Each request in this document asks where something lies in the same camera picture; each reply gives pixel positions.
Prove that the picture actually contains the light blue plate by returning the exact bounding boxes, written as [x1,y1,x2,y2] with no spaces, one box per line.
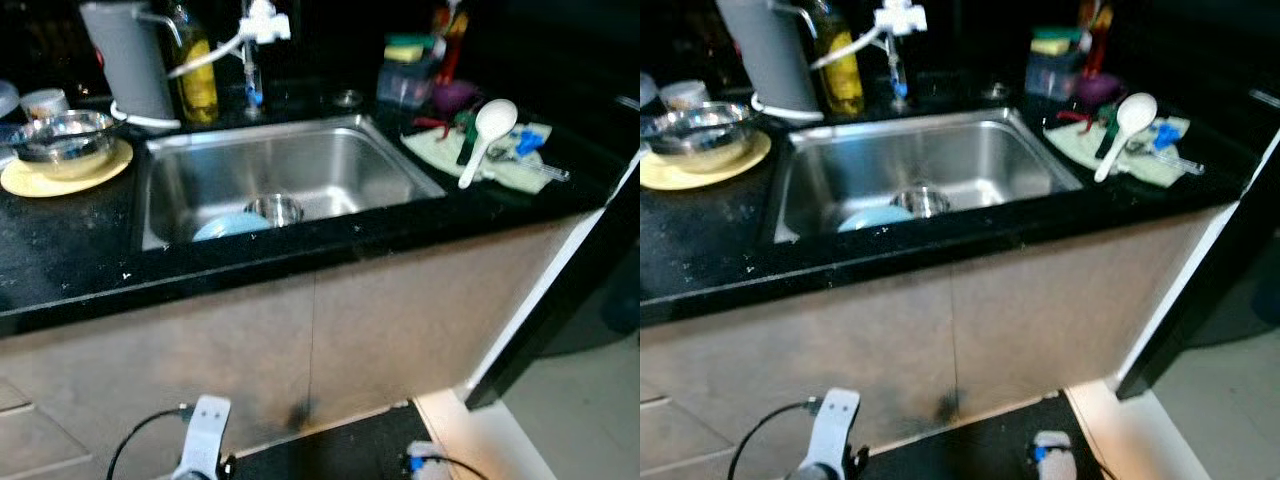
[838,203,916,234]
[192,210,273,243]

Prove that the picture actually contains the stainless steel bowl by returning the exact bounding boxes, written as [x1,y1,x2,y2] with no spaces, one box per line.
[890,186,951,219]
[650,102,758,173]
[243,193,304,229]
[8,110,119,181]

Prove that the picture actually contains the green black kitchen tool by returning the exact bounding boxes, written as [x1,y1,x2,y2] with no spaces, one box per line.
[455,110,481,166]
[1095,103,1123,159]

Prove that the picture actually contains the yellow plate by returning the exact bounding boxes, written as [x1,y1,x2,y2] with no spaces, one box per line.
[640,130,773,191]
[0,138,134,198]

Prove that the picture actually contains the metal spoon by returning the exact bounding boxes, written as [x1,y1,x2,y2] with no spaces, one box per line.
[488,145,571,183]
[1125,140,1206,176]

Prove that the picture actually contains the white printed mug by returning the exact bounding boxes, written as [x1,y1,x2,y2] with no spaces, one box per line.
[20,88,71,121]
[660,80,713,113]

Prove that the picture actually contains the white rice ladle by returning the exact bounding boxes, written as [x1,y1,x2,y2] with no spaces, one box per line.
[1093,92,1159,184]
[458,98,519,191]

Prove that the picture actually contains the grey thermos jug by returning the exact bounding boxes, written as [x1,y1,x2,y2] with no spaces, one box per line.
[78,0,183,131]
[715,0,823,121]

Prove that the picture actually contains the pale green cloth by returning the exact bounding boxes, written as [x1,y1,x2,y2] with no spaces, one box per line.
[400,120,556,194]
[1043,113,1196,188]

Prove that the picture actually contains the purple cup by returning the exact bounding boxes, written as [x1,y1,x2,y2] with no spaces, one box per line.
[432,78,479,114]
[1075,72,1123,106]

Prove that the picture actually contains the yellow oil bottle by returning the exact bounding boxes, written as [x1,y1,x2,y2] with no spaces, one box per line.
[805,0,864,118]
[165,0,221,126]

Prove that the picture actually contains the red plastic utensil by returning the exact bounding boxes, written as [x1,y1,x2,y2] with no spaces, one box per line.
[430,0,471,86]
[1078,0,1116,79]

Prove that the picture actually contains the clear plastic container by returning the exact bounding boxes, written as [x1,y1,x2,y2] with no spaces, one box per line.
[377,55,446,109]
[1025,48,1093,101]

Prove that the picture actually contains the yellow green sponge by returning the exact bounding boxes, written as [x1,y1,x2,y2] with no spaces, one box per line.
[385,33,441,63]
[1030,27,1086,56]

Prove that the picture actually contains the stainless steel sink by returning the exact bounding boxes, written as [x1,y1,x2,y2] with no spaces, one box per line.
[775,107,1084,244]
[133,113,448,251]

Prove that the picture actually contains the black floor mat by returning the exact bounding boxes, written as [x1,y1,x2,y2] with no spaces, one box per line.
[870,392,1101,480]
[230,400,451,480]

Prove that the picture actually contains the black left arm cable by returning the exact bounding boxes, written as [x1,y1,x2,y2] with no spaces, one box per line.
[105,403,196,480]
[727,397,823,480]

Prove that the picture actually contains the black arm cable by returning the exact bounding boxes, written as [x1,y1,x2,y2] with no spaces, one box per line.
[105,403,196,480]
[405,455,491,480]
[727,397,823,480]

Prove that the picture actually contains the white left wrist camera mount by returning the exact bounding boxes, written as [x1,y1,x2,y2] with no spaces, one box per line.
[175,395,233,480]
[805,388,861,480]

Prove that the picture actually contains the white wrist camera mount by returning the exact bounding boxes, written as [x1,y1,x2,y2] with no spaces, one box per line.
[403,440,453,480]
[175,395,233,480]
[805,388,861,480]
[1030,430,1076,480]

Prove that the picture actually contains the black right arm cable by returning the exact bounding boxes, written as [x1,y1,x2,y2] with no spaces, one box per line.
[405,455,491,480]

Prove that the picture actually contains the white faucet hose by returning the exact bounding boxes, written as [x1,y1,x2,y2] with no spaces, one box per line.
[165,0,293,81]
[810,0,929,71]

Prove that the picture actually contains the chrome faucet blue handle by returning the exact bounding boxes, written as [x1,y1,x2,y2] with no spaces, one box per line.
[885,35,911,101]
[240,45,269,111]

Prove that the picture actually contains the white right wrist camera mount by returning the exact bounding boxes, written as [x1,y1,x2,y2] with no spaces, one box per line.
[403,440,453,480]
[1030,430,1076,480]

